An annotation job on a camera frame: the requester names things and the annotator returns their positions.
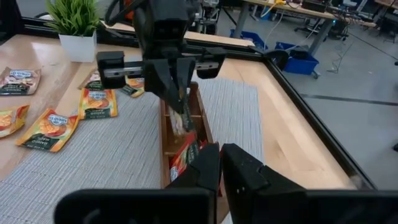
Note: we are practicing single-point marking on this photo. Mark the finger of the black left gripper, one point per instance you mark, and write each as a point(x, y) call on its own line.
point(161, 81)
point(186, 74)

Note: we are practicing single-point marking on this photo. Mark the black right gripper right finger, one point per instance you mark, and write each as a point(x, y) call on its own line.
point(295, 208)

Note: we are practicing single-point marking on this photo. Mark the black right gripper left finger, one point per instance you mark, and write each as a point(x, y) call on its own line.
point(140, 207)

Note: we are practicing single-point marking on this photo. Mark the wooden compartment tea box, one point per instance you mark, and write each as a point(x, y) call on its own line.
point(164, 149)

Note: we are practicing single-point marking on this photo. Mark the red strawberry tea packet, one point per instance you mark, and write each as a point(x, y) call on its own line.
point(183, 155)

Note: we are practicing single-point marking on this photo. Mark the orange mango tea packet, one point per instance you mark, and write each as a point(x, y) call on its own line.
point(11, 119)
point(133, 87)
point(46, 130)
point(98, 105)

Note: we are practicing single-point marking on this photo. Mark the green plant in white pot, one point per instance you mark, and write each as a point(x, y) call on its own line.
point(77, 31)

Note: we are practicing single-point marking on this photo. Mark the grey woven placemat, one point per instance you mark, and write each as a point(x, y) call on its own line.
point(109, 149)

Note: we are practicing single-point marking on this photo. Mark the blue plastic bin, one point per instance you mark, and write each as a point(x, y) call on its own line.
point(298, 60)
point(248, 39)

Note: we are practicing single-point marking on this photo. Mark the wooden top desk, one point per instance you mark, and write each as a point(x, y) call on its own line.
point(311, 14)

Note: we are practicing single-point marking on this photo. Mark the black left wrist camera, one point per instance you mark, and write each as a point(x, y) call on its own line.
point(168, 29)

